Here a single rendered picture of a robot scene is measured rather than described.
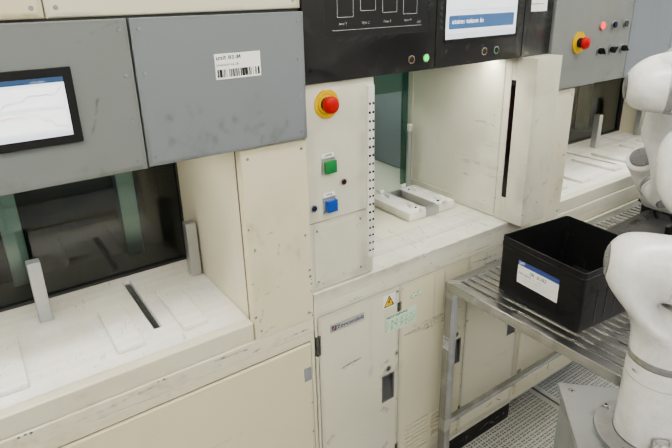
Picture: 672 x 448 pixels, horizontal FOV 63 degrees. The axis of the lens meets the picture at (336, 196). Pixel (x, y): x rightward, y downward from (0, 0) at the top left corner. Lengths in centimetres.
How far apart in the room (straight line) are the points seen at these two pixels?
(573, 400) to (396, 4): 97
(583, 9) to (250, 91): 117
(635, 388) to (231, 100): 95
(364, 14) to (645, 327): 85
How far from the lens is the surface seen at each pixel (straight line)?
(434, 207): 190
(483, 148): 189
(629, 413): 124
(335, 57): 127
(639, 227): 201
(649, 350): 115
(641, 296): 108
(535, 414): 247
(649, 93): 126
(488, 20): 161
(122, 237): 165
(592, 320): 159
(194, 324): 138
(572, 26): 192
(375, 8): 134
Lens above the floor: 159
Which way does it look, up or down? 20 degrees down
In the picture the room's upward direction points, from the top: 1 degrees counter-clockwise
